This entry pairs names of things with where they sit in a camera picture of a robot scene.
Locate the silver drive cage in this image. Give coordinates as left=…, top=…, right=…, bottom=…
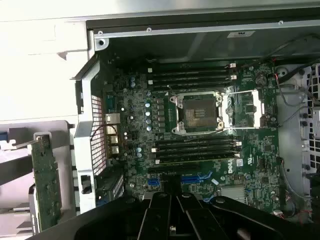
left=276, top=62, right=320, bottom=201

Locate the black expansion slot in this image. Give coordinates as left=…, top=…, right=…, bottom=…
left=147, top=165, right=201, bottom=174

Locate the cpu socket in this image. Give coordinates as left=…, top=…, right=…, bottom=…
left=171, top=91, right=225, bottom=136

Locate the round coin cell battery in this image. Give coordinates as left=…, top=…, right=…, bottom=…
left=254, top=74, right=267, bottom=87

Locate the blue expansion slot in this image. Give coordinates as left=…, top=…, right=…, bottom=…
left=147, top=172, right=213, bottom=187

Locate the black ram slot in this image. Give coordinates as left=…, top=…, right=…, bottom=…
left=151, top=149, right=242, bottom=157
left=147, top=79, right=233, bottom=89
left=147, top=67, right=237, bottom=76
left=147, top=74, right=237, bottom=82
left=147, top=61, right=237, bottom=70
left=152, top=136, right=242, bottom=144
left=151, top=142, right=242, bottom=151

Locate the green motherboard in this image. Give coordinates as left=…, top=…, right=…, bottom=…
left=99, top=59, right=282, bottom=213

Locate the metal socket cover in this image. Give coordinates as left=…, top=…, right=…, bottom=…
left=221, top=89, right=266, bottom=130

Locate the silver chipset heat sink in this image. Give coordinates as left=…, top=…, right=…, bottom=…
left=221, top=186, right=247, bottom=203

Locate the open black pc case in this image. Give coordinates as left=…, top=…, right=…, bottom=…
left=69, top=7, right=320, bottom=226

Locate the thin metal locking lever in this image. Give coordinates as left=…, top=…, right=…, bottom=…
left=219, top=124, right=281, bottom=131

